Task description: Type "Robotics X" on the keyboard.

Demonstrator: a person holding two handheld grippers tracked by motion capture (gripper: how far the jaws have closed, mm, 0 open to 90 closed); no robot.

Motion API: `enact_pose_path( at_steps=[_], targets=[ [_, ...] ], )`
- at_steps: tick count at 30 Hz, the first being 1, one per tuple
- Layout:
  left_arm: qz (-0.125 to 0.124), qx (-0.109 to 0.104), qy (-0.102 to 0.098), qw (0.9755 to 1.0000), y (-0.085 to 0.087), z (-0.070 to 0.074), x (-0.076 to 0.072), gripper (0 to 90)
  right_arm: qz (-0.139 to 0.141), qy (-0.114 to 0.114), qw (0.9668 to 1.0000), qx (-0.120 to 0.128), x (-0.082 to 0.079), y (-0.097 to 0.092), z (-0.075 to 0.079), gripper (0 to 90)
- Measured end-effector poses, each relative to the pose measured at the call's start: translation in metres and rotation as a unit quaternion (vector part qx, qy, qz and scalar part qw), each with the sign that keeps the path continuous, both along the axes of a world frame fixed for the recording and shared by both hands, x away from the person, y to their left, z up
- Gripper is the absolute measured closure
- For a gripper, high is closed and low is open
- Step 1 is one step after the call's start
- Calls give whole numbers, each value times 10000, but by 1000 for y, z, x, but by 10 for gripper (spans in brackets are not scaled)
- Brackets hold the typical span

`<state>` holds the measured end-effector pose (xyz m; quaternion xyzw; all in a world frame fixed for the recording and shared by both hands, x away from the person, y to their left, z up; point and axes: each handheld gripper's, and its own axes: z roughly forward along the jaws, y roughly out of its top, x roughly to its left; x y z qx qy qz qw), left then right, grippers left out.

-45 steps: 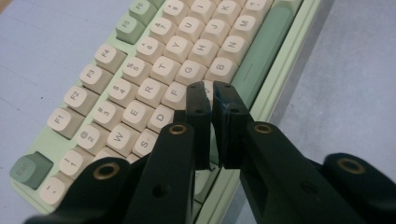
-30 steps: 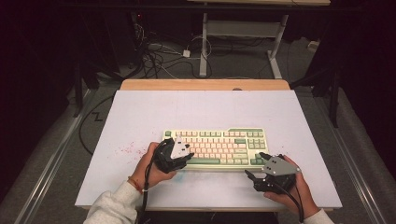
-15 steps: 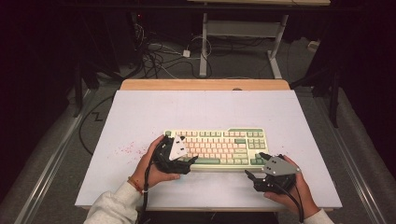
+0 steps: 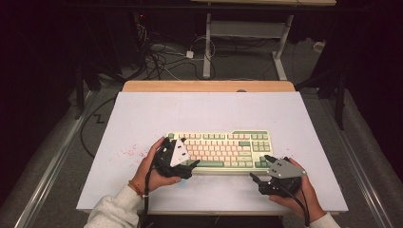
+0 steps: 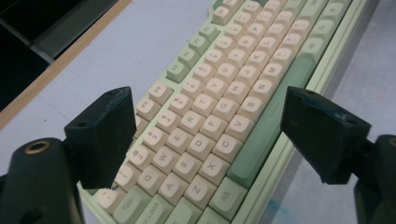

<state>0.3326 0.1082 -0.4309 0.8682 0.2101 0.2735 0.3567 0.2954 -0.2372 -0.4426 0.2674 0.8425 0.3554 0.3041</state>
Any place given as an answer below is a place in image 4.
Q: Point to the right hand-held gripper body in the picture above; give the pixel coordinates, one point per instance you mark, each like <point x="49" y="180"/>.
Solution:
<point x="283" y="169"/>

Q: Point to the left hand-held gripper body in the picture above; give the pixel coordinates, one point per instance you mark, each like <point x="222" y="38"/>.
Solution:
<point x="179" y="155"/>

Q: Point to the cream pink green keyboard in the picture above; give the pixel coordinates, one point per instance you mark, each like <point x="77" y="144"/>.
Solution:
<point x="228" y="148"/>

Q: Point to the person's right hand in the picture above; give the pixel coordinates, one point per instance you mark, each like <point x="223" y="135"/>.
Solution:
<point x="309" y="196"/>

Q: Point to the person's left hand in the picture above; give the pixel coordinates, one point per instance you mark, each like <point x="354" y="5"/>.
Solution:
<point x="149" y="177"/>

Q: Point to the white table mat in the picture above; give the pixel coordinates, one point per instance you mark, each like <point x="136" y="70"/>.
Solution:
<point x="206" y="110"/>

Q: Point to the white power adapter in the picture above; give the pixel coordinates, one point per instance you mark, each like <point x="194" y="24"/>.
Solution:
<point x="189" y="54"/>

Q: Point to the black metal stand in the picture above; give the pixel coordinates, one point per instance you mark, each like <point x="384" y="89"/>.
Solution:
<point x="79" y="95"/>
<point x="340" y="101"/>

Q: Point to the white power strip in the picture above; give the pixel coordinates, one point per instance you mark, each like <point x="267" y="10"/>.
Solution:
<point x="318" y="46"/>

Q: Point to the metal floor rail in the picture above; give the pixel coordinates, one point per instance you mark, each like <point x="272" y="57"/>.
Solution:
<point x="364" y="186"/>
<point x="47" y="177"/>

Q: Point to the white metal desk frame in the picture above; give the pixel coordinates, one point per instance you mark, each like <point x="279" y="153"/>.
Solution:
<point x="207" y="47"/>

